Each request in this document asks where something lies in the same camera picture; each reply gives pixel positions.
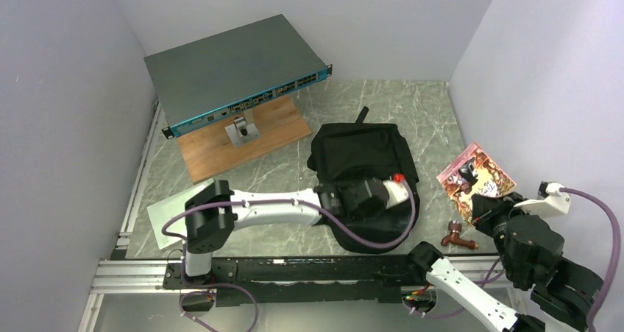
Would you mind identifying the black student backpack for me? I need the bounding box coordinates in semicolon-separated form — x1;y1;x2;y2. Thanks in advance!
307;107;420;254

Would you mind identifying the grey notebook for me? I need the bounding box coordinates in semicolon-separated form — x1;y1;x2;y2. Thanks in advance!
147;179;213;250

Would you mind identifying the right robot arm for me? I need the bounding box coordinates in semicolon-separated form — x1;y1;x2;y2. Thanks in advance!
405;183;603;331

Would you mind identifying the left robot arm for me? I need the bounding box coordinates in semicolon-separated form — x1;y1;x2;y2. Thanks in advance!
182;179;408;288

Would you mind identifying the copper brass tap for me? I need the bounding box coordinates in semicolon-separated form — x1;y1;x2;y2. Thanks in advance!
440;221;479;250

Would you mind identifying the wooden base board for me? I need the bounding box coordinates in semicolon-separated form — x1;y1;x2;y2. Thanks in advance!
177;96;312;184

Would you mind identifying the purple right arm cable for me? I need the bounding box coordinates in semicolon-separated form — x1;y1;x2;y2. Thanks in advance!
402;187;623;332

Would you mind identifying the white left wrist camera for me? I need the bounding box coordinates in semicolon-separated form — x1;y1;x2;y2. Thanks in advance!
382;173;410;209

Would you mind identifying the metal switch stand bracket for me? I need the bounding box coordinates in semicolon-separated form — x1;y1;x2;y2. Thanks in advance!
225;116;260;146

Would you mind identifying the grey network switch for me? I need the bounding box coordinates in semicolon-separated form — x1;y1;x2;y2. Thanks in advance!
144;14;333;139

